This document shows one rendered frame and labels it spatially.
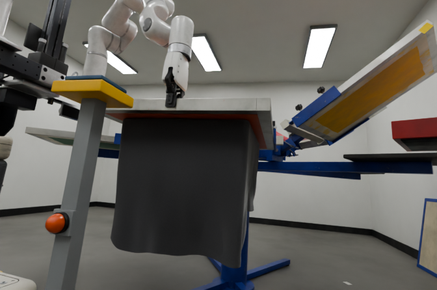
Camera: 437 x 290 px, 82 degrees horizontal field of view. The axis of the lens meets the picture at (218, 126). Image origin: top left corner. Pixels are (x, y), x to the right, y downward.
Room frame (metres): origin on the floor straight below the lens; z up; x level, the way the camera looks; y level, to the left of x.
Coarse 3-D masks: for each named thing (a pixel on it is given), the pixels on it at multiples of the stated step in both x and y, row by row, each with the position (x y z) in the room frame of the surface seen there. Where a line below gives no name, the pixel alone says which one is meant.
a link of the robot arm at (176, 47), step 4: (172, 44) 0.71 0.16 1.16; (176, 44) 0.71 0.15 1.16; (180, 44) 0.71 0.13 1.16; (184, 44) 0.72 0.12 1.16; (168, 48) 0.73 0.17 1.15; (172, 48) 0.71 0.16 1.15; (176, 48) 0.71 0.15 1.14; (180, 48) 0.71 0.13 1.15; (184, 48) 0.72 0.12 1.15; (188, 48) 0.73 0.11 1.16; (184, 52) 0.72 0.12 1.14; (188, 52) 0.73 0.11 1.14
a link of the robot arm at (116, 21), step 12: (120, 0) 0.94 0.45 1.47; (132, 0) 0.91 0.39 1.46; (108, 12) 1.01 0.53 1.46; (120, 12) 1.00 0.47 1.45; (132, 12) 1.03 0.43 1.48; (108, 24) 1.04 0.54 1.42; (120, 24) 1.05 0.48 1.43; (132, 24) 1.09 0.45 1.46; (120, 36) 1.11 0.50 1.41; (132, 36) 1.12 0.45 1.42; (120, 48) 1.17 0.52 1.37
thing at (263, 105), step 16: (112, 112) 0.81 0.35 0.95; (128, 112) 0.80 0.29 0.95; (144, 112) 0.78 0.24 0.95; (160, 112) 0.77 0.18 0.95; (176, 112) 0.75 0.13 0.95; (192, 112) 0.74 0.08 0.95; (208, 112) 0.73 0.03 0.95; (224, 112) 0.71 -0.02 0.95; (240, 112) 0.70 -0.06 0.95; (256, 112) 0.69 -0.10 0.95; (272, 128) 0.98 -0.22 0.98; (272, 144) 1.24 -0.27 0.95
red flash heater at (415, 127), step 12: (408, 120) 1.15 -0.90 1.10; (420, 120) 1.12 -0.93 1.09; (432, 120) 1.09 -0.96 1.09; (396, 132) 1.19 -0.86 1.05; (408, 132) 1.15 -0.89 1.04; (420, 132) 1.12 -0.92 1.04; (432, 132) 1.09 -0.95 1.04; (408, 144) 1.29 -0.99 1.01; (420, 144) 1.27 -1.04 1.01; (432, 144) 1.25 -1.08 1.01
